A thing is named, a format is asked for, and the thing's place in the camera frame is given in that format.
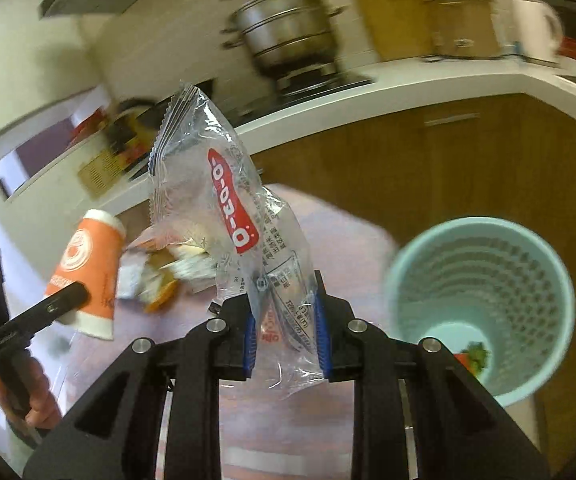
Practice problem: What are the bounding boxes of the light teal mesh wastebasket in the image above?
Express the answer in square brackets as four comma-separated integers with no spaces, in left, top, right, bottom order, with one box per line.
[384,216,576,408]

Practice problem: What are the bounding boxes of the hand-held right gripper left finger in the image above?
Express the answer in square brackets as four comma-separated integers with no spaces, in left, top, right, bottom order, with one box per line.
[23,292,256,480]

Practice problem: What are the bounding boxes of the yellow woven basket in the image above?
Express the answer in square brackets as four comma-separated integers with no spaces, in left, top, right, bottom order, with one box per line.
[78,152,129,198]

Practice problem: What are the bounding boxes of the red box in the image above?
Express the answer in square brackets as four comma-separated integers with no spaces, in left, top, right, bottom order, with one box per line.
[70,115,105,145]

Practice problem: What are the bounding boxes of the white mug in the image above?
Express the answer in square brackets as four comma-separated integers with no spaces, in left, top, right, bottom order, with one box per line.
[510,0,564,63]

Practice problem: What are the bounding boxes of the person's left hand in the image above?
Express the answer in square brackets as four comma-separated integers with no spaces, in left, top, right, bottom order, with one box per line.
[0,354,64,431]

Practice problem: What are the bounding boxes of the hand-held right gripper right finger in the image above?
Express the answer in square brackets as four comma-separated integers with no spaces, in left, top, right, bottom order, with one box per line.
[313,270,551,480]

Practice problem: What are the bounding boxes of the vegetable scraps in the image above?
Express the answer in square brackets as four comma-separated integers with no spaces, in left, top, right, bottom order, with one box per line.
[455,342,491,378]

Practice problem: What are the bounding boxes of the large dark sauce bottle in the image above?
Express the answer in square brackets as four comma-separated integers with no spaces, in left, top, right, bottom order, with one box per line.
[108,110,154,161]

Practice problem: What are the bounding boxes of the wooden base cabinet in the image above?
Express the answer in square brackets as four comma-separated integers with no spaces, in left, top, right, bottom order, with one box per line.
[118,92,576,461]

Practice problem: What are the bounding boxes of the gold lidded pot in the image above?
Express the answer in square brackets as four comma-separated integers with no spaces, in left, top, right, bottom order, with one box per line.
[425,0,499,58]

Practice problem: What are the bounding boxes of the orange paper cup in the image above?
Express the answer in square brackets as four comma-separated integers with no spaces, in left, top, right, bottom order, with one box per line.
[43,208,127,342]

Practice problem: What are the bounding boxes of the wooden cutting board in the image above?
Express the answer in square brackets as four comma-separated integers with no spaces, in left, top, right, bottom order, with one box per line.
[344,0,436,61]

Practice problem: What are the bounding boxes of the clear plastic snack wrapper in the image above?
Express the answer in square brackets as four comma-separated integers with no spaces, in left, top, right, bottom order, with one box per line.
[148,81,329,401]

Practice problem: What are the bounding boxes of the pile of crumpled wrappers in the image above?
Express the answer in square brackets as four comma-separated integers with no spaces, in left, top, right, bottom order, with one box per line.
[118,225,219,316]

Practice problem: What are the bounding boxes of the black gas stove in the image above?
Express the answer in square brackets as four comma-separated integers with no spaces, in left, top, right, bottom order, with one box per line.
[213,62,376,126]

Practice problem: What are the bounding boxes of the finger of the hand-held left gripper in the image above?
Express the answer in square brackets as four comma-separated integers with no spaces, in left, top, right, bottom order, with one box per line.
[28,281,90,333]

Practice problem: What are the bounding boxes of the steel steamer pot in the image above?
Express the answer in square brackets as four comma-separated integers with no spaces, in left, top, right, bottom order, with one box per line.
[223,0,344,73]

